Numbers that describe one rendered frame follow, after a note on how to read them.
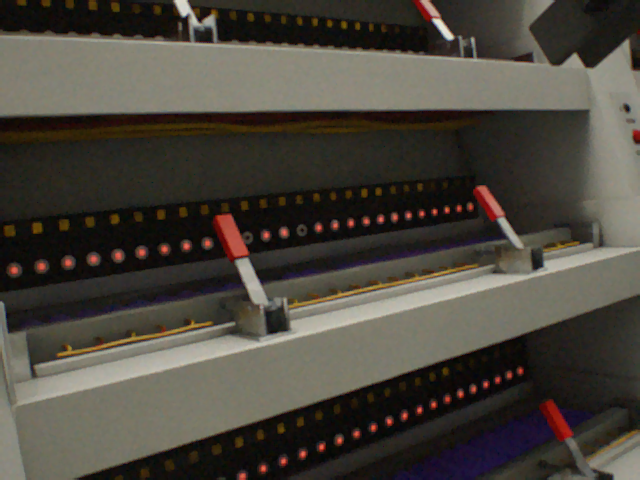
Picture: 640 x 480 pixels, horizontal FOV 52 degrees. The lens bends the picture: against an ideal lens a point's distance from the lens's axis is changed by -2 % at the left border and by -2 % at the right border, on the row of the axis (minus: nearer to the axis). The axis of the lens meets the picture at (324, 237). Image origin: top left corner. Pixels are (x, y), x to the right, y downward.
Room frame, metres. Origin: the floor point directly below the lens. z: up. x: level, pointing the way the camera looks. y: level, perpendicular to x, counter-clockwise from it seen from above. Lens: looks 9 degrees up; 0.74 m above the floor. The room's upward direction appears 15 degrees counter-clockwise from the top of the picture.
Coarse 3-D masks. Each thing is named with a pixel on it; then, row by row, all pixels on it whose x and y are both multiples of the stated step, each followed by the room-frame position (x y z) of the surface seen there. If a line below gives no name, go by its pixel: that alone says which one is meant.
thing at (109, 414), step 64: (256, 256) 0.61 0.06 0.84; (320, 256) 0.66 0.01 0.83; (576, 256) 0.66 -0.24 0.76; (0, 320) 0.31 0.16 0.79; (320, 320) 0.46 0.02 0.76; (384, 320) 0.46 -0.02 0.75; (448, 320) 0.50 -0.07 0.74; (512, 320) 0.55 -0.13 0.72; (64, 384) 0.35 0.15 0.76; (128, 384) 0.35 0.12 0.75; (192, 384) 0.38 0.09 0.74; (256, 384) 0.40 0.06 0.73; (320, 384) 0.43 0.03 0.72; (64, 448) 0.34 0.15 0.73; (128, 448) 0.36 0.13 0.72
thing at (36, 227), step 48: (336, 192) 0.66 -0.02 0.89; (384, 192) 0.70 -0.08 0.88; (432, 192) 0.75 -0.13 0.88; (0, 240) 0.48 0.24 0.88; (48, 240) 0.50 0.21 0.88; (96, 240) 0.52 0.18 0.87; (144, 240) 0.55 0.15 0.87; (192, 240) 0.58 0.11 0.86; (288, 240) 0.64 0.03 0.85; (336, 240) 0.67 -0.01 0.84; (0, 288) 0.48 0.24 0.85
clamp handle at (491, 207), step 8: (480, 192) 0.60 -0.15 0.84; (488, 192) 0.60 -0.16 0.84; (480, 200) 0.60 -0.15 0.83; (488, 200) 0.60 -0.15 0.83; (488, 208) 0.60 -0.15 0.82; (496, 208) 0.60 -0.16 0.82; (496, 216) 0.59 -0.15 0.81; (504, 224) 0.59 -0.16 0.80; (504, 232) 0.59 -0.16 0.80; (512, 232) 0.59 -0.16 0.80; (512, 240) 0.59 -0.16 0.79
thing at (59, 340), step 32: (416, 256) 0.59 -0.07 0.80; (448, 256) 0.60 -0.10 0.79; (288, 288) 0.50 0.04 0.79; (320, 288) 0.52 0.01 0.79; (352, 288) 0.54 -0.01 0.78; (384, 288) 0.56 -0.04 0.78; (96, 320) 0.41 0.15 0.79; (128, 320) 0.43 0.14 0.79; (160, 320) 0.44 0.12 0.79; (192, 320) 0.44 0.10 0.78; (224, 320) 0.47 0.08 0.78; (32, 352) 0.39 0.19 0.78; (64, 352) 0.40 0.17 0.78
